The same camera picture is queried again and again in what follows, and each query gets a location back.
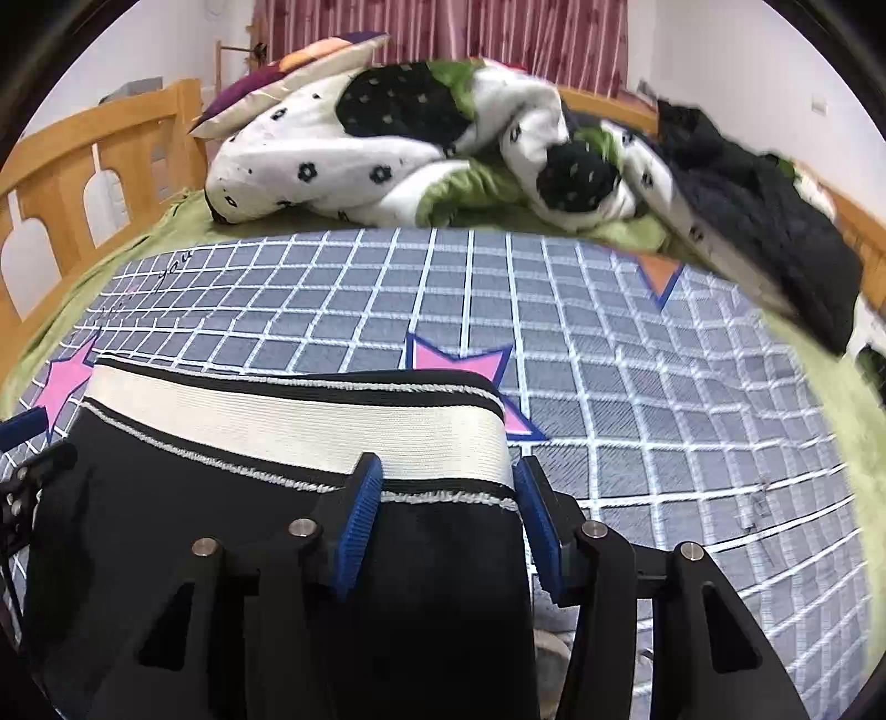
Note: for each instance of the white wall socket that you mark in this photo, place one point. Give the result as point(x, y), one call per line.
point(819, 106)

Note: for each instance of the white floral pillow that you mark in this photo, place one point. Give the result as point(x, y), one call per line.
point(869, 329)

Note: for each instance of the green fleece bed sheet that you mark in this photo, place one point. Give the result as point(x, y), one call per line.
point(173, 221)

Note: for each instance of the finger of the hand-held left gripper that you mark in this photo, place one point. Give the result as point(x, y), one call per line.
point(21, 426)
point(48, 464)

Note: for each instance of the black pants with white stripe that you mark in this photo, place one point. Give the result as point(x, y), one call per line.
point(277, 422)

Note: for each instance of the grey checked blanket with stars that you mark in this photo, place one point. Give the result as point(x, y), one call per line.
point(623, 415)

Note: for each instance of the purple and orange pillow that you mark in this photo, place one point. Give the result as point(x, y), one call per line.
point(277, 83)

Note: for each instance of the wooden rack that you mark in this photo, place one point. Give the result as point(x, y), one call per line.
point(219, 66)

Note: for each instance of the pink patterned curtain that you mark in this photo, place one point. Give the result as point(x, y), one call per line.
point(484, 34)

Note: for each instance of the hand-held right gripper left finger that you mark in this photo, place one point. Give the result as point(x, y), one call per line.
point(356, 526)

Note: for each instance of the white floral quilt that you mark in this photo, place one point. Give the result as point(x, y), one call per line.
point(311, 159)

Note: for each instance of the grey box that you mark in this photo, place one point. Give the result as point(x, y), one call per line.
point(135, 90)

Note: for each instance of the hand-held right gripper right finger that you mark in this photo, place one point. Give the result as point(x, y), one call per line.
point(536, 526)

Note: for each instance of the black knit garment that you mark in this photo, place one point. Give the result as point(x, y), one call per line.
point(761, 208)

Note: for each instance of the wooden bed frame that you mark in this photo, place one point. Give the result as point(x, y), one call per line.
point(173, 124)

